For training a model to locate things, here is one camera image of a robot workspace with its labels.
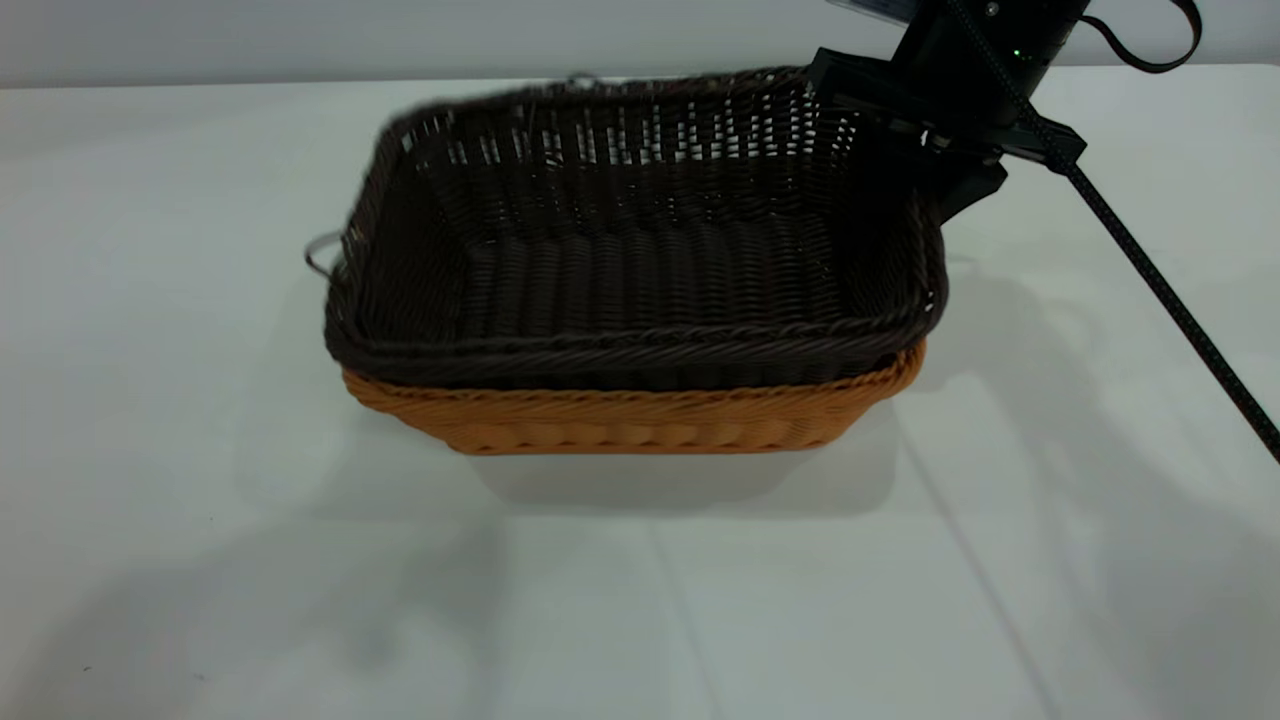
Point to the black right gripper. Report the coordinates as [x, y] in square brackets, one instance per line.
[950, 110]

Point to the dark brown wicker basket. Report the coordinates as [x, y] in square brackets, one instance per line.
[640, 270]

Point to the light brown wicker basket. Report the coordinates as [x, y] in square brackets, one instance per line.
[620, 420]

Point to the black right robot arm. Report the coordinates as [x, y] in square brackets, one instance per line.
[985, 40]

